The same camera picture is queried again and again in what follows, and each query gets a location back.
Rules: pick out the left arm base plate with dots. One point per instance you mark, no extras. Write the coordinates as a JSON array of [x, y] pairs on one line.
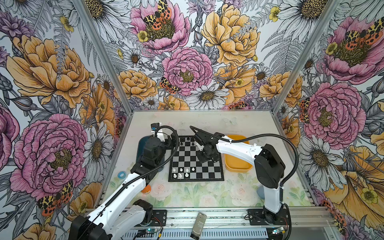
[[158, 219]]

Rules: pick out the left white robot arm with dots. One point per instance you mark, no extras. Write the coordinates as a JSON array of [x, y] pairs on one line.
[[83, 228]]

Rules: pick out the orange pill bottle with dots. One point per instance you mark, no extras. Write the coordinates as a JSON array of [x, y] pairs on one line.
[[146, 190]]

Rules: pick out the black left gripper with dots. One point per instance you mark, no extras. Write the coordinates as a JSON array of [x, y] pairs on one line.
[[169, 141]]

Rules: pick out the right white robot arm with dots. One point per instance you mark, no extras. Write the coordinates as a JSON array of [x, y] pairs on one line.
[[269, 166]]

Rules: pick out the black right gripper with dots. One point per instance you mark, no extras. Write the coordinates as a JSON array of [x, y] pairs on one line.
[[203, 159]]

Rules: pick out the silver usb hub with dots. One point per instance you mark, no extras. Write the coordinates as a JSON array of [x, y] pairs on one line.
[[198, 227]]

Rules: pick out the black and white chessboard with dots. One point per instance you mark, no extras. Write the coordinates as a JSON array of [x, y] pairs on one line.
[[185, 157]]

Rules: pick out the grey blue sponge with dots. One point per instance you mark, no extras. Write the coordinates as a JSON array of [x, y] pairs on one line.
[[260, 192]]

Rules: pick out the teal plastic bin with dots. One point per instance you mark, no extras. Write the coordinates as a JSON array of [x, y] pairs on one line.
[[150, 154]]

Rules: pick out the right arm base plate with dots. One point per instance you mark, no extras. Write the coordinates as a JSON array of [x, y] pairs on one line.
[[264, 217]]

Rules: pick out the aluminium front rail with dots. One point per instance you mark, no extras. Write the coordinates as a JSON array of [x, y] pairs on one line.
[[302, 217]]

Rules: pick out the yellow plastic tray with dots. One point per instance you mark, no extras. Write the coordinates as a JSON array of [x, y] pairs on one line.
[[236, 165]]

